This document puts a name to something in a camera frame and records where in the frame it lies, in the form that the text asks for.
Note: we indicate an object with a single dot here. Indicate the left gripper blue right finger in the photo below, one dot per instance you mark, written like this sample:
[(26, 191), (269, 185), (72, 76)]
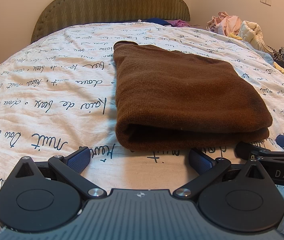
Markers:
[(200, 162)]

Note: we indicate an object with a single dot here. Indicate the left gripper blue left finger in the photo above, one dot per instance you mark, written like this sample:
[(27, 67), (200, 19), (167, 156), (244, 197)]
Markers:
[(78, 160)]

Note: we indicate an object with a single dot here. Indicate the brown knit sweater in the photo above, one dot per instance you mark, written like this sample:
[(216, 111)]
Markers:
[(169, 100)]

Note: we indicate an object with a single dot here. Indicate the pink clothes pile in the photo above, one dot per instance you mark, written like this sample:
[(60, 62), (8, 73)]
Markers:
[(224, 24)]

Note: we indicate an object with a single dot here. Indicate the black patterned garment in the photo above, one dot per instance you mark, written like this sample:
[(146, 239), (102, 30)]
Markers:
[(278, 55)]

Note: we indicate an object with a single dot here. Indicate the light blue cloth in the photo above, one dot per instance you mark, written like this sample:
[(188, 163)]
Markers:
[(268, 58)]

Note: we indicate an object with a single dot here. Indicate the cream puffy jacket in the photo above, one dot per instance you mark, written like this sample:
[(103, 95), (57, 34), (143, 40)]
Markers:
[(251, 32)]

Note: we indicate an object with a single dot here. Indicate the purple cloth at headboard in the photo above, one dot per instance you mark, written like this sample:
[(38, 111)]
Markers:
[(179, 23)]

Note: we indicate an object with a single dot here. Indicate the blue cloth at headboard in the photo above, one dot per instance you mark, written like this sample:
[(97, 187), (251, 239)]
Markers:
[(158, 21)]

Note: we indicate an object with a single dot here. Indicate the green upholstered headboard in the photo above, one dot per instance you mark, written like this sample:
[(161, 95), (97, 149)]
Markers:
[(60, 14)]

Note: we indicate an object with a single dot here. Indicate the white wall light switch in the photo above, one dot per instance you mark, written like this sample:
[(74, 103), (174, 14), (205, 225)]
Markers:
[(266, 2)]

